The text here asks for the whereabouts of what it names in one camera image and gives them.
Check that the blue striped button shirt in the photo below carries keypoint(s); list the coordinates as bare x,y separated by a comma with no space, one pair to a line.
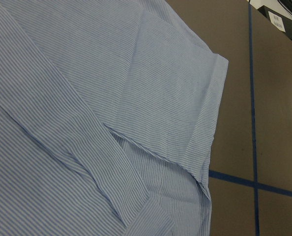
108,110

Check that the black box white label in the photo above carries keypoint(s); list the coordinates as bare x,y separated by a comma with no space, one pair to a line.
281,22

